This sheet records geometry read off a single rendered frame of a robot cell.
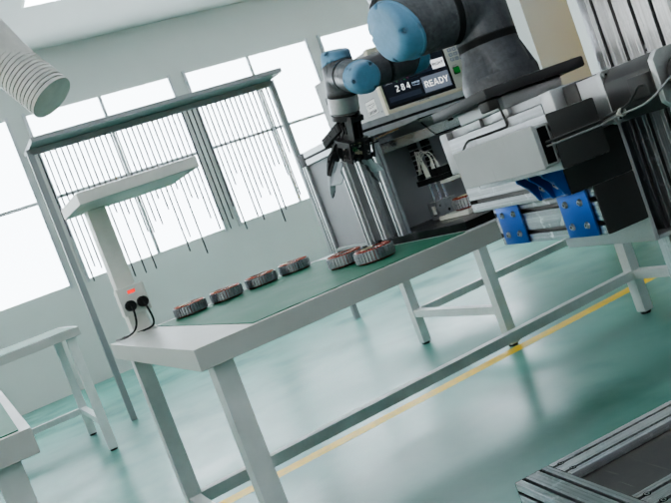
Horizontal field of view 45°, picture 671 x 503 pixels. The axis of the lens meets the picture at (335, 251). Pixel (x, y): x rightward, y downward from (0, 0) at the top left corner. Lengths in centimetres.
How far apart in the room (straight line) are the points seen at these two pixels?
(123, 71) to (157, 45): 48
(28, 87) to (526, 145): 188
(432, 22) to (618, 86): 39
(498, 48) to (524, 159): 35
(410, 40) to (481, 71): 16
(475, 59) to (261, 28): 795
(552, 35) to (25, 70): 455
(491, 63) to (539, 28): 492
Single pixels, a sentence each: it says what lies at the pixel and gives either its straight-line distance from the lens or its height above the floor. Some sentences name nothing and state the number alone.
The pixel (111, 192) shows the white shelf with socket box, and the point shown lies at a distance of 241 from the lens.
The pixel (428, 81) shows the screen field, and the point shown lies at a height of 117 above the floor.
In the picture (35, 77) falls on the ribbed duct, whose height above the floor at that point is 163.
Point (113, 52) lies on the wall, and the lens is 893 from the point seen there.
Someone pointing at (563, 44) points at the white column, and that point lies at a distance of 661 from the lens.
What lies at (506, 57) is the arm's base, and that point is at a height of 108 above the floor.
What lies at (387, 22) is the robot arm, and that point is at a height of 121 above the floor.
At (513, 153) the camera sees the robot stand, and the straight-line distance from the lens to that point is 133.
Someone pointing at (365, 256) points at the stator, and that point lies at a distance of 211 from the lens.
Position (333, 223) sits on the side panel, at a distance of 271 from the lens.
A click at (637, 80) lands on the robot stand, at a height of 96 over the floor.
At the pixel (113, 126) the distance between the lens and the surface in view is 577.
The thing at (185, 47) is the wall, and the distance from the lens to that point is 913.
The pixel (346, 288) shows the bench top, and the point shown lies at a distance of 187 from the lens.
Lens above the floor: 96
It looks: 4 degrees down
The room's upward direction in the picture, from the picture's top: 20 degrees counter-clockwise
